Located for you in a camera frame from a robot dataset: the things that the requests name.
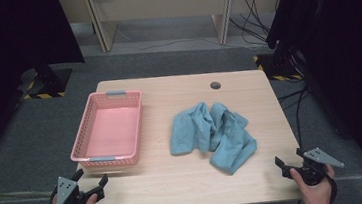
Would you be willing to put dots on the person's right hand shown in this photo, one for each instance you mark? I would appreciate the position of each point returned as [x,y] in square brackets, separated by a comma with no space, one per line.
[315,196]

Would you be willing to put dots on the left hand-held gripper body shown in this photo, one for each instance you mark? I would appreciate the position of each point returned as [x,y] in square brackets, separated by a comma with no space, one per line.
[68,195]

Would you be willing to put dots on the pink plastic basket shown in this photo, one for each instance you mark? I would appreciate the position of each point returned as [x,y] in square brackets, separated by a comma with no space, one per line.
[113,132]

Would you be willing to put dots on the black stand base striped tape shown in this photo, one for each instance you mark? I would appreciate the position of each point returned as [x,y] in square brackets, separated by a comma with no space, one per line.
[279,67]
[53,82]

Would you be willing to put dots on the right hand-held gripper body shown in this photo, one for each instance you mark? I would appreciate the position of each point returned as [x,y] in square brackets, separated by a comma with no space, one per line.
[315,166]

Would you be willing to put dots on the black curtain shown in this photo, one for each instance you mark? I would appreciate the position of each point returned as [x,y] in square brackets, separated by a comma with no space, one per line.
[348,49]
[3,48]

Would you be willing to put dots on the blue cloth garment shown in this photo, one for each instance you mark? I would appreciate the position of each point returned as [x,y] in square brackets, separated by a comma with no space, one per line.
[222,134]

